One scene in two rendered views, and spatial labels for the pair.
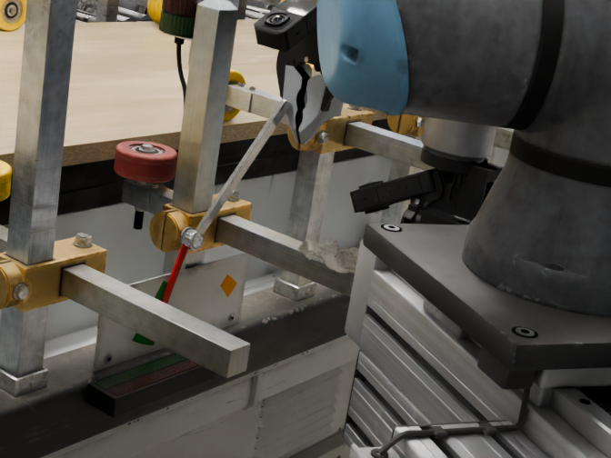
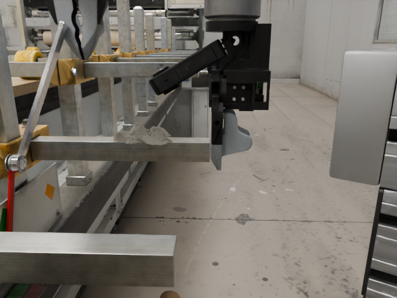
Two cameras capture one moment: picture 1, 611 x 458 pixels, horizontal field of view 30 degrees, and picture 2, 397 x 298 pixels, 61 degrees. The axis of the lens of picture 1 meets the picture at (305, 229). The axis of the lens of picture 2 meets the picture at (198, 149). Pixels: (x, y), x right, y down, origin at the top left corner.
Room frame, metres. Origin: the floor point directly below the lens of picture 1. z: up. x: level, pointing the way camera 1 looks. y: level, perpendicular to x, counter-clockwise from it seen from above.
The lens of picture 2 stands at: (0.80, 0.16, 1.00)
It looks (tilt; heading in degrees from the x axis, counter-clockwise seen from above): 17 degrees down; 328
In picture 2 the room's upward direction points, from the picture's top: straight up
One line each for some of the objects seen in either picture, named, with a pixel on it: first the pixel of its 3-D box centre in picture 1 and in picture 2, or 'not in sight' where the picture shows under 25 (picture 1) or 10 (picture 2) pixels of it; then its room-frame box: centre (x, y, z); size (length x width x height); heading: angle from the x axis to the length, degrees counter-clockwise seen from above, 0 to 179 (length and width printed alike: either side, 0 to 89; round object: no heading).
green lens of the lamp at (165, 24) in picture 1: (185, 23); not in sight; (1.36, 0.18, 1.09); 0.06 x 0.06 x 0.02
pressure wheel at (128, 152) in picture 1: (142, 187); not in sight; (1.44, 0.22, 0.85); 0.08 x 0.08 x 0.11
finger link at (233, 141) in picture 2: not in sight; (231, 143); (1.17, -0.14, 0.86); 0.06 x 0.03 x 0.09; 55
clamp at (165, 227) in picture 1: (199, 223); (11, 151); (1.36, 0.13, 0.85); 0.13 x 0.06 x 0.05; 146
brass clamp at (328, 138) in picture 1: (330, 129); (71, 70); (1.56, -0.01, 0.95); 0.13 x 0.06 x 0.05; 146
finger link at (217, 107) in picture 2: not in sight; (217, 112); (1.18, -0.12, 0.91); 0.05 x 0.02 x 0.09; 145
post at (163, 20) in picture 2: not in sight; (165, 57); (2.78, -0.85, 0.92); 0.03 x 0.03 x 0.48; 56
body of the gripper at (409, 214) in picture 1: (450, 208); (236, 67); (1.18, -0.15, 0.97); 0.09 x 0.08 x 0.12; 55
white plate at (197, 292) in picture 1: (176, 308); (20, 226); (1.30, 0.14, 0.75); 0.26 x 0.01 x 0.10; 146
